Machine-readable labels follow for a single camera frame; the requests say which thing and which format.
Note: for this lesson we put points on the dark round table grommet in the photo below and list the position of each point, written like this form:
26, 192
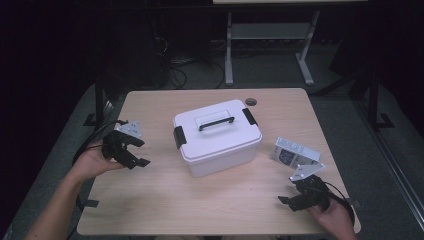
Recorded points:
250, 101

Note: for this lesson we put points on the white plastic storage box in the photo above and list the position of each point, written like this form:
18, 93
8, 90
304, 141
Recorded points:
216, 165

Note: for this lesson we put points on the metal floor rail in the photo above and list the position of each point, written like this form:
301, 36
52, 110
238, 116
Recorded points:
393, 166

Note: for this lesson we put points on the grey metal stand frame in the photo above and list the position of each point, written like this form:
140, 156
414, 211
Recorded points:
270, 31

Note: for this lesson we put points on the person's left hand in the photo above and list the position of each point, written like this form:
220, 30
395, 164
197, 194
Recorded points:
90, 163

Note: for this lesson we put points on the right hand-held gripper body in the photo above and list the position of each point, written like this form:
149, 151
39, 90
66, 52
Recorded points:
313, 193

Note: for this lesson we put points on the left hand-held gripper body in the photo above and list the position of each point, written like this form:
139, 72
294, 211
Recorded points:
116, 148

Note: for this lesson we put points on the white and blue carton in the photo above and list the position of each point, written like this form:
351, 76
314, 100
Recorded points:
295, 153

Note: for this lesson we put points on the black metal stand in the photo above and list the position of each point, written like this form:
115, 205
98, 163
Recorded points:
375, 100
99, 100

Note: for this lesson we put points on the person's right hand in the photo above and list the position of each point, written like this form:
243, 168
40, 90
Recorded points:
333, 221

